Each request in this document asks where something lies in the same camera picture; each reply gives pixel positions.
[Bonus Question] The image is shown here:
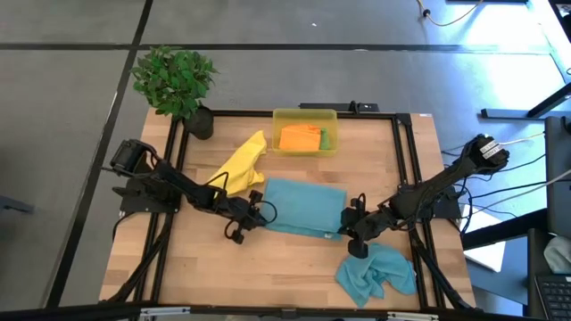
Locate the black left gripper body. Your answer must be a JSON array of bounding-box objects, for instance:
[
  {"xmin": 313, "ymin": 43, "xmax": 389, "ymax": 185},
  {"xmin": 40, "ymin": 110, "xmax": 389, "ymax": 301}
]
[{"xmin": 227, "ymin": 201, "xmax": 269, "ymax": 229}]

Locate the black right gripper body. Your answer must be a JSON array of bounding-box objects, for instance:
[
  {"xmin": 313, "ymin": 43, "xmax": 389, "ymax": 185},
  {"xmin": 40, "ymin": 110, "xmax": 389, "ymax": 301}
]
[{"xmin": 345, "ymin": 207, "xmax": 396, "ymax": 244}]

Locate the teal microfiber towel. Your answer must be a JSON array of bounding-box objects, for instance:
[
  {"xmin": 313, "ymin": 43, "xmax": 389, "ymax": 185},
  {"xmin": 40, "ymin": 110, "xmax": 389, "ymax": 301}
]
[
  {"xmin": 261, "ymin": 177, "xmax": 349, "ymax": 243},
  {"xmin": 335, "ymin": 242, "xmax": 418, "ymax": 309}
]

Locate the yellow microfiber towel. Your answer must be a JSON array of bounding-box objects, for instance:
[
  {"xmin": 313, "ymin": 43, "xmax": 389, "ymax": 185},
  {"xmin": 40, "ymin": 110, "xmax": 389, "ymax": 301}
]
[{"xmin": 206, "ymin": 129, "xmax": 269, "ymax": 198}]

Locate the orange microfiber towel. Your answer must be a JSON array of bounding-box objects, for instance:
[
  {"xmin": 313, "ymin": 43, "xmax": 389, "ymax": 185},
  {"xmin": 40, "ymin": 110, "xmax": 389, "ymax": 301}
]
[{"xmin": 278, "ymin": 124, "xmax": 323, "ymax": 153}]

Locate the black plant pot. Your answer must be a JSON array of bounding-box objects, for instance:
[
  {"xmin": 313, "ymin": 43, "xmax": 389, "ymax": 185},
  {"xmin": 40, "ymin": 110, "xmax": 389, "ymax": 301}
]
[{"xmin": 182, "ymin": 105, "xmax": 216, "ymax": 141}]

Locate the yellow translucent plastic bin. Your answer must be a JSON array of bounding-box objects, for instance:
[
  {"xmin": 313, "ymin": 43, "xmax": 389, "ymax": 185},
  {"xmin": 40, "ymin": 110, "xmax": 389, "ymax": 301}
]
[{"xmin": 271, "ymin": 108, "xmax": 339, "ymax": 158}]

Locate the white paper sheet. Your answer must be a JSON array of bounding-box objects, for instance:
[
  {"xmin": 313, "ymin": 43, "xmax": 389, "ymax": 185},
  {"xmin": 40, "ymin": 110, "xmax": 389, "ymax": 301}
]
[{"xmin": 462, "ymin": 204, "xmax": 508, "ymax": 274}]

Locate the green artificial plant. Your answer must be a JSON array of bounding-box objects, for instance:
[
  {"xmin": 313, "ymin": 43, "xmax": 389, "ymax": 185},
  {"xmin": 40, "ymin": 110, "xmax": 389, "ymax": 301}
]
[{"xmin": 130, "ymin": 44, "xmax": 219, "ymax": 120}]

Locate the yellow power plug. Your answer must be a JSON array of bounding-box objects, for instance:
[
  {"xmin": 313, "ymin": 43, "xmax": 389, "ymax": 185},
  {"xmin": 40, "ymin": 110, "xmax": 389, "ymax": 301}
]
[{"xmin": 499, "ymin": 132, "xmax": 546, "ymax": 147}]

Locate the dark desk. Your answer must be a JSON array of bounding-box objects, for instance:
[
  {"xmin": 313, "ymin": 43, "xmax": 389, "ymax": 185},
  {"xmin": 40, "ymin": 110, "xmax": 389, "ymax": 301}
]
[{"xmin": 461, "ymin": 208, "xmax": 571, "ymax": 321}]

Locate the black desk leg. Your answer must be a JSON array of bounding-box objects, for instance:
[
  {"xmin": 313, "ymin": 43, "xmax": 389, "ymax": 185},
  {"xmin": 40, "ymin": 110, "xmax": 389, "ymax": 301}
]
[{"xmin": 480, "ymin": 82, "xmax": 571, "ymax": 120}]

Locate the black crossbar with silver brackets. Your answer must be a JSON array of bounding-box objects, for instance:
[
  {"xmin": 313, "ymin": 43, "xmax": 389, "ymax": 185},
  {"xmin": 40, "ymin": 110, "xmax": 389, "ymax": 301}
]
[{"xmin": 0, "ymin": 301, "xmax": 571, "ymax": 321}]

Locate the white crumpled bag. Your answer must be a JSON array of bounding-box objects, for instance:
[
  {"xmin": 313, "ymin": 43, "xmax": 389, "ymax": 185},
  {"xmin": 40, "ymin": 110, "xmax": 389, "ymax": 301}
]
[{"xmin": 542, "ymin": 235, "xmax": 571, "ymax": 275}]

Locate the black keyboard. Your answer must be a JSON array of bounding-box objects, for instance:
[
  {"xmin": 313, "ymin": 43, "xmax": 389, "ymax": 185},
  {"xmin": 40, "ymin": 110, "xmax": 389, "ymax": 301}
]
[{"xmin": 534, "ymin": 274, "xmax": 571, "ymax": 321}]

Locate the grey floor object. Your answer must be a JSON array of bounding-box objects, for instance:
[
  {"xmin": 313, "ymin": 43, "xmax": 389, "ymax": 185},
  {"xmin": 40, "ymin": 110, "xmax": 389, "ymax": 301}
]
[{"xmin": 0, "ymin": 194, "xmax": 35, "ymax": 215}]

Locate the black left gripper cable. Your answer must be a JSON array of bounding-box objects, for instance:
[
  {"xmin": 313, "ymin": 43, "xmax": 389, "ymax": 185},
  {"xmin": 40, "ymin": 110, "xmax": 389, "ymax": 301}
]
[{"xmin": 260, "ymin": 200, "xmax": 278, "ymax": 226}]

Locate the black aluminium rig frame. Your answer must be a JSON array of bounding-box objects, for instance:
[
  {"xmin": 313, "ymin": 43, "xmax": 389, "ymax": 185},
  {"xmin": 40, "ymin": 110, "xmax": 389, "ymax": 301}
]
[{"xmin": 100, "ymin": 109, "xmax": 478, "ymax": 313}]

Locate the black bracket bar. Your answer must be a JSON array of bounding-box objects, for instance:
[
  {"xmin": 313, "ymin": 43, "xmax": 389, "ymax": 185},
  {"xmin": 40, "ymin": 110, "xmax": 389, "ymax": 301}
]
[{"xmin": 298, "ymin": 101, "xmax": 381, "ymax": 113}]

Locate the yellow floor cable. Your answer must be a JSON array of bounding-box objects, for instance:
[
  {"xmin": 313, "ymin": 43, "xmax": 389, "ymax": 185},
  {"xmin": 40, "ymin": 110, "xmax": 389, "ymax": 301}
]
[{"xmin": 416, "ymin": 0, "xmax": 485, "ymax": 28}]

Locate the black furniture frame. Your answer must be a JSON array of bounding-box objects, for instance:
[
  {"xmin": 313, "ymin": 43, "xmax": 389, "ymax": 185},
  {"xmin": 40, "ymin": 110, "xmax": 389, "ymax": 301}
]
[{"xmin": 547, "ymin": 0, "xmax": 571, "ymax": 32}]

